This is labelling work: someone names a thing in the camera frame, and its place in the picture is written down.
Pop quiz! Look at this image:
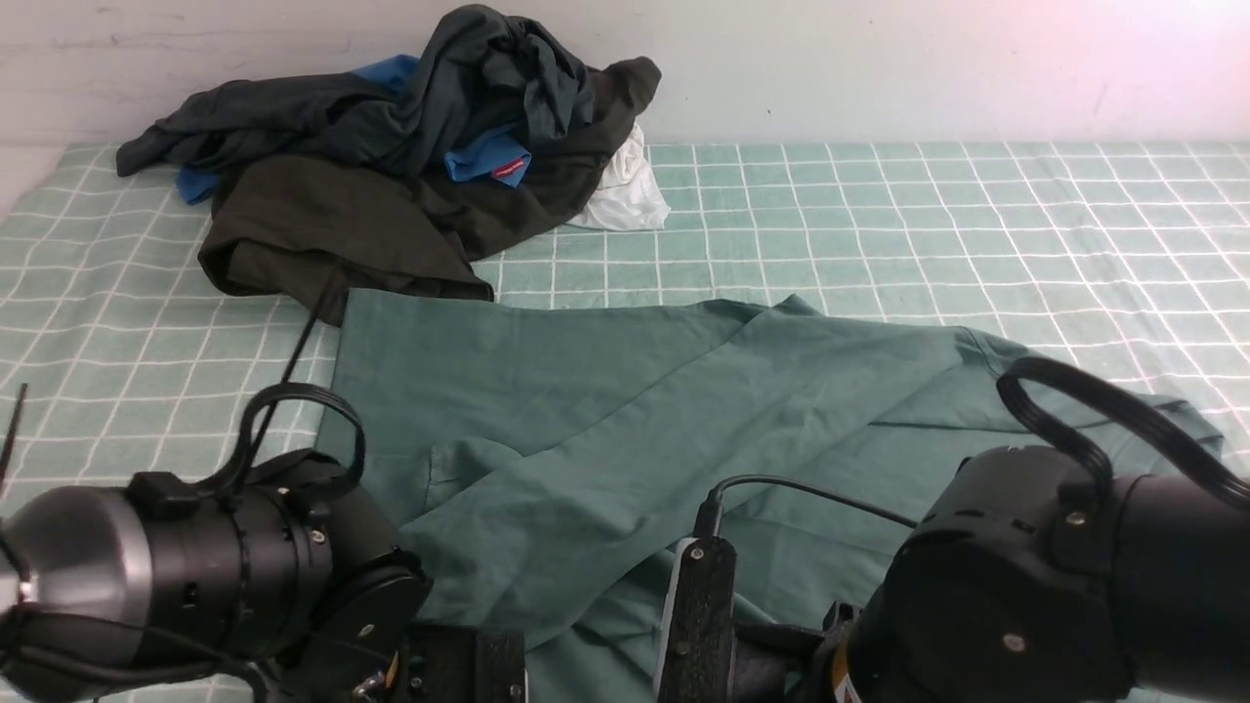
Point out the green checkered table cloth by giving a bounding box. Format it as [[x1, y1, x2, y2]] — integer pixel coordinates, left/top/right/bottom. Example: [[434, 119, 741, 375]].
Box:
[[3, 143, 1248, 515]]

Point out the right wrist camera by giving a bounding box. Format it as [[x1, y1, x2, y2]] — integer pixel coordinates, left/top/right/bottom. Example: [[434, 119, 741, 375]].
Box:
[[653, 537, 736, 702]]

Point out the green long sleeve shirt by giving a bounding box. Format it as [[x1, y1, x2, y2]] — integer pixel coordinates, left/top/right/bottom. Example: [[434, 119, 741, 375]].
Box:
[[318, 289, 1248, 702]]

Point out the dark olive shirt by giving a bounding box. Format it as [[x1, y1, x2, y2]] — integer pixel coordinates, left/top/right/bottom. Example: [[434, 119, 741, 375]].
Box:
[[198, 58, 663, 325]]

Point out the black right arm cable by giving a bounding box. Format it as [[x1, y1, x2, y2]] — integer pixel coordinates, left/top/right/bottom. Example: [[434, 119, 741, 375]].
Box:
[[691, 355, 1250, 538]]

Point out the white shirt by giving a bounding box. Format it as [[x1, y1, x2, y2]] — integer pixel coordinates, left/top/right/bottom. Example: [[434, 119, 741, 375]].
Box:
[[568, 123, 671, 231]]

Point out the dark grey shirt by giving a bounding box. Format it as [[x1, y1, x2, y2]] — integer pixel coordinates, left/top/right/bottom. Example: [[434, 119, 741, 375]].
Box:
[[115, 4, 594, 176]]

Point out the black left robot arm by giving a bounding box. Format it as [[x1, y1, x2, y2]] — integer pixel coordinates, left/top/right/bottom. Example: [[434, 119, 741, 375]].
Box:
[[3, 450, 528, 702]]

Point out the blue shirt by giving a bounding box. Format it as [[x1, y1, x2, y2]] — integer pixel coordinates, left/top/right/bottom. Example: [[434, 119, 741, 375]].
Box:
[[175, 54, 531, 205]]

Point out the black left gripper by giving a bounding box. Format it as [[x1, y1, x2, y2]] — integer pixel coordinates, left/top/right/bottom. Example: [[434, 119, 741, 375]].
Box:
[[353, 625, 528, 702]]

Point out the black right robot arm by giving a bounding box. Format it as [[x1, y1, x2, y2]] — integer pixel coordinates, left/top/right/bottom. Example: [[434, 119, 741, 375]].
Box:
[[816, 447, 1249, 702]]

